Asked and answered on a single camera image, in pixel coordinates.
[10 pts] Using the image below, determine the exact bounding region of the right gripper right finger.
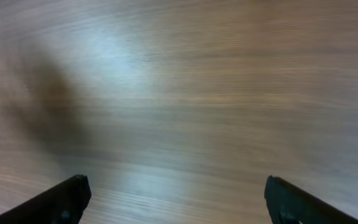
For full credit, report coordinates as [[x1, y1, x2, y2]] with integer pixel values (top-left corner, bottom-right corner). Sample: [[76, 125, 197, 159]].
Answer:
[[264, 175, 358, 224]]

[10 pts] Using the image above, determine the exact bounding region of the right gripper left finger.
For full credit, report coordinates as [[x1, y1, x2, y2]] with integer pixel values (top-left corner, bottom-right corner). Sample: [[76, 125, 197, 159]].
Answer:
[[0, 174, 91, 224]]

